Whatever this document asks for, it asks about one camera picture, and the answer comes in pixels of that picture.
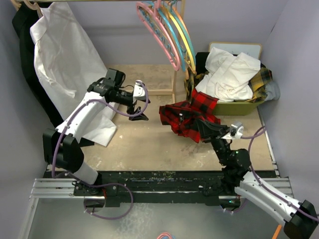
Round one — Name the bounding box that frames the pink blue hangers bottom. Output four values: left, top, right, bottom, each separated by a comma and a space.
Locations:
157, 232, 175, 239

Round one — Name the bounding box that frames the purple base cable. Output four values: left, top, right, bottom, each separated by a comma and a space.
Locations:
83, 183, 135, 220
220, 198, 247, 216

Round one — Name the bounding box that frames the white hanging shirt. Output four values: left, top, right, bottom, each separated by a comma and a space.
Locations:
29, 2, 118, 147

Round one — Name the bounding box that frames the yellow plaid shirt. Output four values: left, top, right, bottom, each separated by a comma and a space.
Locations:
246, 67, 273, 103

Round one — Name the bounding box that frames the aluminium rail frame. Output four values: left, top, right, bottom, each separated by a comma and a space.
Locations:
29, 109, 300, 225

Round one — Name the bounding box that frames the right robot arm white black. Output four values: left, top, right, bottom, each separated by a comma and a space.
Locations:
194, 119, 319, 239

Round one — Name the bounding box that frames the teal plastic hanger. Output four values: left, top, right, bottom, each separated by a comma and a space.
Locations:
166, 0, 196, 73

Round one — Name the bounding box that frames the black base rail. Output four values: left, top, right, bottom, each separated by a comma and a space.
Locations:
72, 171, 246, 211

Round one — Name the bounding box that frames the red black plaid shirt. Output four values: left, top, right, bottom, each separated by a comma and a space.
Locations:
159, 89, 220, 143

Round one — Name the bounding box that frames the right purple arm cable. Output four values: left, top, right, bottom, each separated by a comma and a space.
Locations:
240, 125, 317, 221

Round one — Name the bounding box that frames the orange hanger on floor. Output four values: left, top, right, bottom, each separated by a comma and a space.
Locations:
272, 225, 282, 239

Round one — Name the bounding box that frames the yellow plastic hanger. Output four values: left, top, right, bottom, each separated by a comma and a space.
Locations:
160, 0, 196, 80

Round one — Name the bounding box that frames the pink plastic hanger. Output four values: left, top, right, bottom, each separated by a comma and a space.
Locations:
136, 1, 181, 72

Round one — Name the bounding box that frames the white shirt in basket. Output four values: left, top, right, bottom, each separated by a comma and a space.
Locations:
195, 47, 261, 102

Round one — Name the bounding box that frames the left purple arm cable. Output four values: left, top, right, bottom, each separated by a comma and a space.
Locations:
51, 84, 151, 179

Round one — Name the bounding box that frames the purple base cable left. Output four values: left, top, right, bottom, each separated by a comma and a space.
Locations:
83, 183, 135, 220

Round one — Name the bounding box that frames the black hanging garment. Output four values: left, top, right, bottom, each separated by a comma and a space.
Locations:
12, 3, 63, 127

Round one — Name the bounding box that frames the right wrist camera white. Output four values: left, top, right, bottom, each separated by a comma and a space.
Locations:
222, 121, 244, 140

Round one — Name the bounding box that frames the green laundry basket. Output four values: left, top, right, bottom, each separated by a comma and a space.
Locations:
184, 69, 265, 116

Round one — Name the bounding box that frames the orange plastic hanger on rack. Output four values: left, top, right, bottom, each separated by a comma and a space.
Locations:
169, 0, 196, 74

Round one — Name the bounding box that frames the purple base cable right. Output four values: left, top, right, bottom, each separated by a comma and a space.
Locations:
220, 198, 247, 216

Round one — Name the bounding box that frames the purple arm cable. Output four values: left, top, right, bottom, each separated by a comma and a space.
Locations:
51, 84, 151, 179
240, 125, 317, 221

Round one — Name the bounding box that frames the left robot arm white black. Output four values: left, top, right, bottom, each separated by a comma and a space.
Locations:
42, 69, 150, 195

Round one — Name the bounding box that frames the wooden clothes rack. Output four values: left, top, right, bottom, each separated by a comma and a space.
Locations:
10, 0, 186, 103

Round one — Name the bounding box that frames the grey blue garment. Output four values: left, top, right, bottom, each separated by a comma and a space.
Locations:
264, 81, 281, 101

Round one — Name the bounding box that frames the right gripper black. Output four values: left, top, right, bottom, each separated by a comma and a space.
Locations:
195, 117, 230, 166

